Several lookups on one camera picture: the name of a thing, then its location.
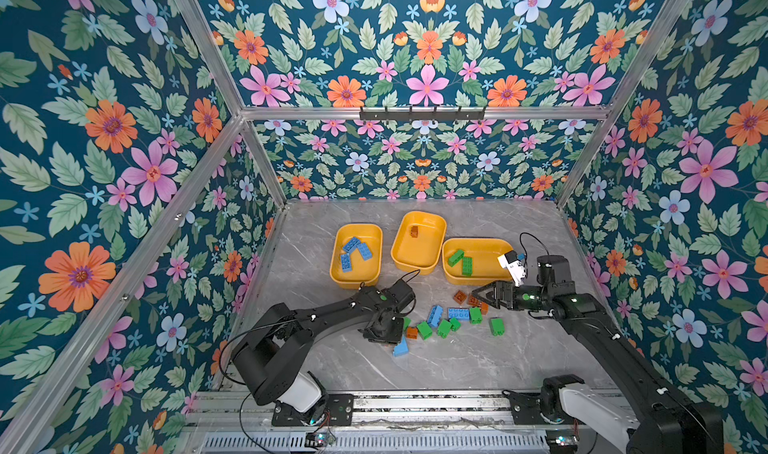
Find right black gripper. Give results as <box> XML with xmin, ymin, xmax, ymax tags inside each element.
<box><xmin>472</xmin><ymin>281</ymin><xmax>552</xmax><ymax>313</ymax></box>

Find green long lego brick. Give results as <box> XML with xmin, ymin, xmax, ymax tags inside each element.
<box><xmin>461</xmin><ymin>256</ymin><xmax>473</xmax><ymax>277</ymax></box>

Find blue lego brick top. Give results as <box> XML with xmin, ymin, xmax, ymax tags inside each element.
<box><xmin>340</xmin><ymin>253</ymin><xmax>352</xmax><ymax>273</ymax></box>

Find blue long lego brick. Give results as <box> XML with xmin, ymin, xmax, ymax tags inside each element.
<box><xmin>342</xmin><ymin>236</ymin><xmax>361</xmax><ymax>253</ymax></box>

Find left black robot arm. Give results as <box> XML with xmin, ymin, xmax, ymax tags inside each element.
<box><xmin>230</xmin><ymin>279</ymin><xmax>416</xmax><ymax>414</ymax></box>

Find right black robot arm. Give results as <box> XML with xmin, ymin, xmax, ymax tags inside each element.
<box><xmin>472</xmin><ymin>252</ymin><xmax>725</xmax><ymax>453</ymax></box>

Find blue sloped lego brick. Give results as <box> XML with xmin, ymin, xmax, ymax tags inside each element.
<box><xmin>393</xmin><ymin>336</ymin><xmax>409</xmax><ymax>357</ymax></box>

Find brown lego brick cluster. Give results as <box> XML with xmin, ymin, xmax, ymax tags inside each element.
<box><xmin>453</xmin><ymin>290</ymin><xmax>489</xmax><ymax>315</ymax></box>

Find blue flat lego brick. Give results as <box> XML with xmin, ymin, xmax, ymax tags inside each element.
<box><xmin>447</xmin><ymin>308</ymin><xmax>471</xmax><ymax>322</ymax></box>

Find right yellow plastic bin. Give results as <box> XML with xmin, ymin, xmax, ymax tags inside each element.
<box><xmin>442</xmin><ymin>238</ymin><xmax>513</xmax><ymax>286</ymax></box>

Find yellow plastic bin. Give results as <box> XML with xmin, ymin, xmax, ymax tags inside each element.
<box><xmin>329</xmin><ymin>223</ymin><xmax>383</xmax><ymax>290</ymax></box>
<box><xmin>442</xmin><ymin>238</ymin><xmax>513</xmax><ymax>286</ymax></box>
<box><xmin>391</xmin><ymin>211</ymin><xmax>447</xmax><ymax>276</ymax></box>

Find left yellow plastic bin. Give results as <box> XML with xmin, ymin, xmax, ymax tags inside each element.
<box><xmin>329</xmin><ymin>223</ymin><xmax>383</xmax><ymax>290</ymax></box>

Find green lego small brick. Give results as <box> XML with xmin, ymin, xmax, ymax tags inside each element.
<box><xmin>436</xmin><ymin>319</ymin><xmax>453</xmax><ymax>339</ymax></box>

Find middle yellow plastic bin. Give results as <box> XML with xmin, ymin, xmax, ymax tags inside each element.
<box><xmin>391</xmin><ymin>211</ymin><xmax>447</xmax><ymax>276</ymax></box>

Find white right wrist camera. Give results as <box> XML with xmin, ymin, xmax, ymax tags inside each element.
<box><xmin>497</xmin><ymin>249</ymin><xmax>528</xmax><ymax>287</ymax></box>

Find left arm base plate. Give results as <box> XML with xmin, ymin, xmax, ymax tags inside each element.
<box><xmin>271</xmin><ymin>394</ymin><xmax>355</xmax><ymax>428</ymax></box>

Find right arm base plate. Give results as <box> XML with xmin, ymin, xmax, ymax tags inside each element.
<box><xmin>501</xmin><ymin>390</ymin><xmax>574</xmax><ymax>425</ymax></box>

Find aluminium front rail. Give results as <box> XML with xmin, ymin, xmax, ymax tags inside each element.
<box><xmin>175</xmin><ymin>389</ymin><xmax>629</xmax><ymax>453</ymax></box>

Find black bracket on back rail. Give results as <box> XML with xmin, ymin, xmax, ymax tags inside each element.
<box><xmin>358</xmin><ymin>106</ymin><xmax>486</xmax><ymax>123</ymax></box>

